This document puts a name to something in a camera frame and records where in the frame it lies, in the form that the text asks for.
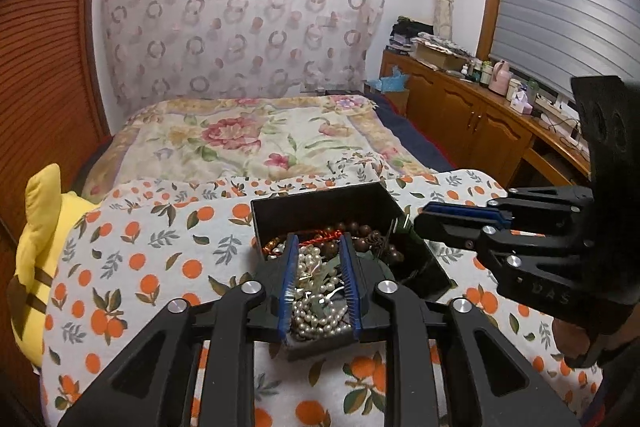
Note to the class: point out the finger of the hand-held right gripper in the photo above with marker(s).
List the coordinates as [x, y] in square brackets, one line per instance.
[450, 231]
[542, 201]

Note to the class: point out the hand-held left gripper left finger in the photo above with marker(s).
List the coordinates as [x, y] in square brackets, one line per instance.
[289, 279]

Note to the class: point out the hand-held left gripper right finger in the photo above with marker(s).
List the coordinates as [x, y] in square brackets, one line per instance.
[351, 279]

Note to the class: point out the black rectangular box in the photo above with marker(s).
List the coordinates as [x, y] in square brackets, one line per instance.
[350, 207]

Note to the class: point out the person's right hand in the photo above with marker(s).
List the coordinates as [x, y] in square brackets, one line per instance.
[572, 339]

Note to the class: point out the white power strip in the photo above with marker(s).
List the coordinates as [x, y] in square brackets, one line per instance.
[557, 105]

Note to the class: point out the pink tissue box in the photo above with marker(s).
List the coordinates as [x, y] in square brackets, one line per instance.
[523, 102]

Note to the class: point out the dark blue bed sheet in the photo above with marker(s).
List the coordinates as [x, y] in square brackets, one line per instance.
[415, 137]

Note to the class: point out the wooden cabinet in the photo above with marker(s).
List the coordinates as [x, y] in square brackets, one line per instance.
[465, 112]

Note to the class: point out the pink jug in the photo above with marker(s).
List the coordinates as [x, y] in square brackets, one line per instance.
[500, 79]

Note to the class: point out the orange fruit print cloth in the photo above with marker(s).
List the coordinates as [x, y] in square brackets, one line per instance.
[165, 252]

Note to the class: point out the row of small bottles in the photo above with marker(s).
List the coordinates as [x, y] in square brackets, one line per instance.
[477, 74]

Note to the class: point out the floral blanket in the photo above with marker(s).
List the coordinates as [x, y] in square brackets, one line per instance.
[235, 142]

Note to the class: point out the blue plastic bag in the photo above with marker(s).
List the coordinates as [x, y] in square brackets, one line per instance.
[390, 81]

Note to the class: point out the cardboard box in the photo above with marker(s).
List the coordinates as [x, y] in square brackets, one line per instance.
[435, 57]

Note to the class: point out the stack of newspapers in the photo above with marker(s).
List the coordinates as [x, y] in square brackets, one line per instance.
[442, 41]

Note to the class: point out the stack of dark clothes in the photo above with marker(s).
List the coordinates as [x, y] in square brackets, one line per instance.
[407, 34]

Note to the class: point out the yellow plush toy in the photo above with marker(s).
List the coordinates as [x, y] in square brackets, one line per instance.
[40, 257]

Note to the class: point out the wooden ribbed wardrobe door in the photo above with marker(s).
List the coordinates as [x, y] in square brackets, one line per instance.
[45, 72]

